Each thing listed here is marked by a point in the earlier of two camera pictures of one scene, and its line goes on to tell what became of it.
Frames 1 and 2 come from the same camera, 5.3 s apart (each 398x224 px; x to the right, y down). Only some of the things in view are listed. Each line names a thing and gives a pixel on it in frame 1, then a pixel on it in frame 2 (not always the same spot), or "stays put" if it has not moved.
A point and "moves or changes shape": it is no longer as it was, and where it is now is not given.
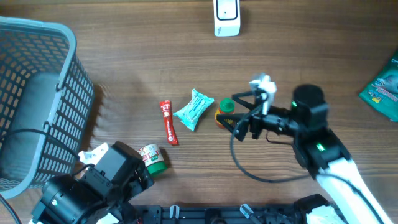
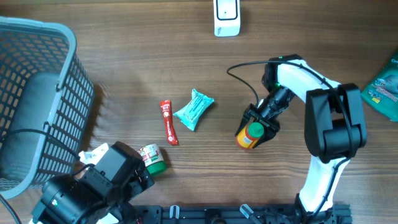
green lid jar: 153,158 stays put
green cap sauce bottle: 227,106 moves or changes shape
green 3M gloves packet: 381,93 stays put
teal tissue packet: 190,115 stays put
